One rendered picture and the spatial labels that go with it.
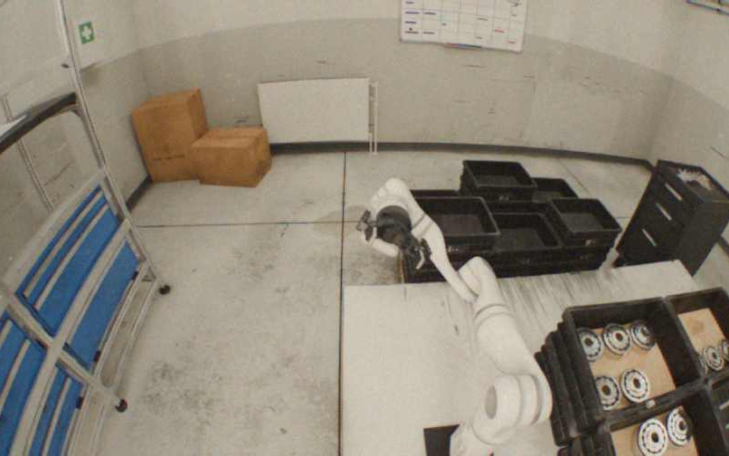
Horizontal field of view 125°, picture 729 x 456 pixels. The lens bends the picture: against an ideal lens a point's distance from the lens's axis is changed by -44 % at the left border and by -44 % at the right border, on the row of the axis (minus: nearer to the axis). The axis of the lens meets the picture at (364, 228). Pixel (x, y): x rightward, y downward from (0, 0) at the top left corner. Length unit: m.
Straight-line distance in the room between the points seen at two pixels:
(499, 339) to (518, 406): 0.17
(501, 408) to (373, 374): 0.44
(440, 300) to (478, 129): 2.66
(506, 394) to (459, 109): 3.05
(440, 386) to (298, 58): 2.82
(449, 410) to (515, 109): 3.14
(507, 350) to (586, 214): 1.60
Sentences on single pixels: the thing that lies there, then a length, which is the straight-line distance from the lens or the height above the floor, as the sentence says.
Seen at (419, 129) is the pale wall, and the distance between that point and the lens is 3.38.
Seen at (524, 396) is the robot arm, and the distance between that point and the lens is 0.57.
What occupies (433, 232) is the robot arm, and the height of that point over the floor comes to 0.99.
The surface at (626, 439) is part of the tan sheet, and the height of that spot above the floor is 0.83.
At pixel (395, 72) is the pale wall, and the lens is 3.16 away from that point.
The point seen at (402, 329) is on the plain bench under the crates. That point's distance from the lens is 0.99.
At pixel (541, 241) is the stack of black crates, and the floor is 0.38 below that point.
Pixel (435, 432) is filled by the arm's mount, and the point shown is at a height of 0.71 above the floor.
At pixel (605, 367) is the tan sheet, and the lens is 0.97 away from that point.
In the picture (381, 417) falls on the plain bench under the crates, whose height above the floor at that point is 0.70.
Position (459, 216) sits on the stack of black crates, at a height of 0.49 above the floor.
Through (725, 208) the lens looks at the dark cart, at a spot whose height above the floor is 0.85.
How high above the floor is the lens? 1.53
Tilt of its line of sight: 40 degrees down
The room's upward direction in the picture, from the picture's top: straight up
